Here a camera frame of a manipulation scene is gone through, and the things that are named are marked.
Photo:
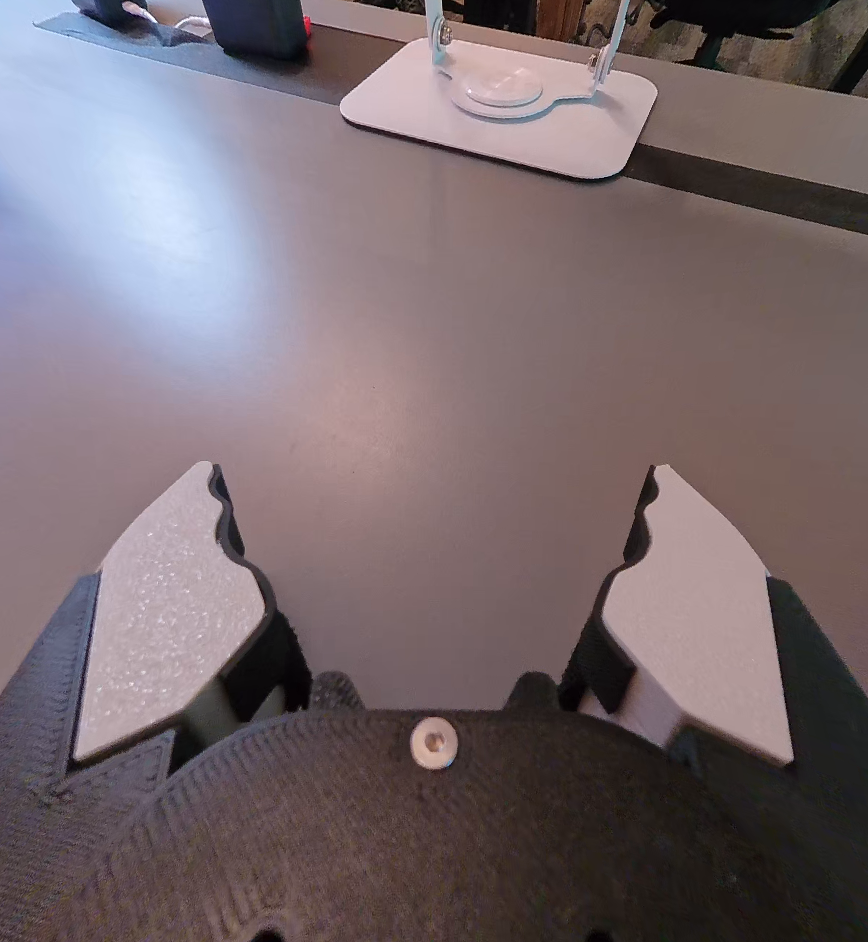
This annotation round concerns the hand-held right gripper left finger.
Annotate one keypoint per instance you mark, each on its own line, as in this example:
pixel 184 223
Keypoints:
pixel 169 625

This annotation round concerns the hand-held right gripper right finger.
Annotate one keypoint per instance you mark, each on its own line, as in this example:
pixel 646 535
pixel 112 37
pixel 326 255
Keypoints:
pixel 699 625

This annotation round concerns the white tablet stand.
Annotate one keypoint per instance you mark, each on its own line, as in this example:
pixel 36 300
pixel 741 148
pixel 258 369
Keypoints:
pixel 404 103

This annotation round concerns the black office chair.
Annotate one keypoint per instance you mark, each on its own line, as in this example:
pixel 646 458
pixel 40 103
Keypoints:
pixel 743 22

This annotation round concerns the black box charger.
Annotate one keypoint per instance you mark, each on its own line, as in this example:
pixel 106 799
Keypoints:
pixel 254 26

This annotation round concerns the small dark device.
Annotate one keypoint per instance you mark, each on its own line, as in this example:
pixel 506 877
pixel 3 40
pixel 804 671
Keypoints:
pixel 107 9

